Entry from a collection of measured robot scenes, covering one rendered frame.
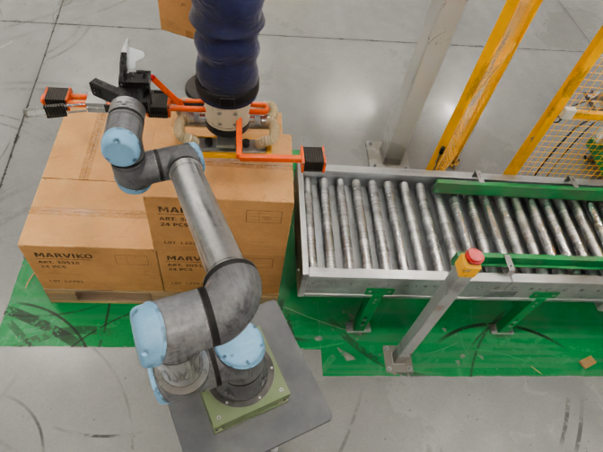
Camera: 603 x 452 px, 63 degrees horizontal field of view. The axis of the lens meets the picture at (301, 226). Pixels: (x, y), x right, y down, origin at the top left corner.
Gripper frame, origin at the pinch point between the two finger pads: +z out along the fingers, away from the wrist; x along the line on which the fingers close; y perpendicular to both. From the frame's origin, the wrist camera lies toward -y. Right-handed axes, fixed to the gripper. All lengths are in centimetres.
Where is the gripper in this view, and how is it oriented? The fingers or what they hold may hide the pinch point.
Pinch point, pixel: (129, 61)
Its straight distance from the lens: 155.9
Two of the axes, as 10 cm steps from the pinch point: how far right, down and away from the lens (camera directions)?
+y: 9.9, 0.1, 1.4
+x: 1.2, -5.9, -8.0
